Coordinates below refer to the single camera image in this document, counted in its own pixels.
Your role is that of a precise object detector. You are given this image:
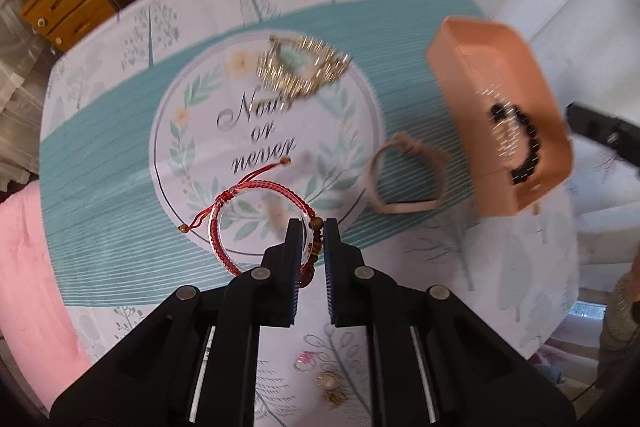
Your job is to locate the red braided bracelet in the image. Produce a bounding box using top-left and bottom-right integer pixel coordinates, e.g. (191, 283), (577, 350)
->
(178, 157), (323, 288)

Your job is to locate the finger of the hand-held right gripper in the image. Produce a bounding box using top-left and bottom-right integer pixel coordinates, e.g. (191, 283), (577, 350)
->
(566, 102), (640, 168)

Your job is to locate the white pearl bracelet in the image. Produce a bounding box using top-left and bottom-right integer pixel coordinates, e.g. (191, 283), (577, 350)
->
(492, 122), (518, 158)

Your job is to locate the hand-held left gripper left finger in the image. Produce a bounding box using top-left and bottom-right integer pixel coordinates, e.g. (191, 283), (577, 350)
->
(49, 218), (306, 427)

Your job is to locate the pink fluffy blanket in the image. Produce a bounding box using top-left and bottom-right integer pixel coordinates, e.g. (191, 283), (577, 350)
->
(0, 182), (91, 388)

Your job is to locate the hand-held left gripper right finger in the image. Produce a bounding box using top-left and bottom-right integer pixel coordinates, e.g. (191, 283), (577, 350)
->
(324, 218), (576, 427)

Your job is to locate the peach plastic box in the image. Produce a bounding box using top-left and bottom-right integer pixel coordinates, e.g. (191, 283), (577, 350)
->
(425, 18), (573, 218)

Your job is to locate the black bead bracelet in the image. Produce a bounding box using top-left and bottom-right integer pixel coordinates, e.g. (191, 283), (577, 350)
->
(487, 103), (543, 185)

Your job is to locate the gold rhinestone hair comb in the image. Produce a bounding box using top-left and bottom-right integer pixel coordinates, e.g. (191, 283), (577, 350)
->
(256, 34), (351, 100)

